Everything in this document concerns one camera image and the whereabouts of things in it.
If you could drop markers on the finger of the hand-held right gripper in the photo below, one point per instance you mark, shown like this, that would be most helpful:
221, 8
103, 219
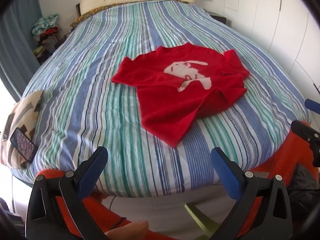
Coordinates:
303, 131
312, 104

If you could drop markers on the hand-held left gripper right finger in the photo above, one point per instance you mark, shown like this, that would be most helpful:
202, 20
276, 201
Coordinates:
226, 173

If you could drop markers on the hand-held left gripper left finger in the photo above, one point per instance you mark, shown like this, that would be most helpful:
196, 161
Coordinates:
92, 173

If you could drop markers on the red sweater with white print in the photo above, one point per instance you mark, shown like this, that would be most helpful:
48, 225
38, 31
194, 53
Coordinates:
162, 100

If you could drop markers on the pile of colourful clothes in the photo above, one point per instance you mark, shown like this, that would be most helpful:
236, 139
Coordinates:
46, 37

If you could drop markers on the person's left hand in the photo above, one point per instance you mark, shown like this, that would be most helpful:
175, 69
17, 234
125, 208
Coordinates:
127, 228

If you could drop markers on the light green plastic piece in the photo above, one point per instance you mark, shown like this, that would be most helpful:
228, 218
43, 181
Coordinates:
200, 217

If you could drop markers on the black cloth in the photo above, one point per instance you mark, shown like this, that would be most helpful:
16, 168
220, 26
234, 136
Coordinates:
305, 190

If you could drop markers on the smartphone with patterned case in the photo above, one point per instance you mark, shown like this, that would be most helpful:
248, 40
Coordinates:
23, 145

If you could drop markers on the white wardrobe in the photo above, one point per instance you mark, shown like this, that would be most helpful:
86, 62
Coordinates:
287, 30

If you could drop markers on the striped bedspread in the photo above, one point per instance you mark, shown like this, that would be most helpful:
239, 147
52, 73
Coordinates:
87, 80

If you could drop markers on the geometric patterned pillow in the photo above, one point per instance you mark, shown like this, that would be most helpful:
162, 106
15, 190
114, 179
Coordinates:
22, 110

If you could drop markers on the dark nightstand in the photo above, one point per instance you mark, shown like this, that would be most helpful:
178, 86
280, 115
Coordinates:
220, 18

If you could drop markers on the blue curtain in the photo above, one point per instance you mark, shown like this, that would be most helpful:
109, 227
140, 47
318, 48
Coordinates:
15, 42

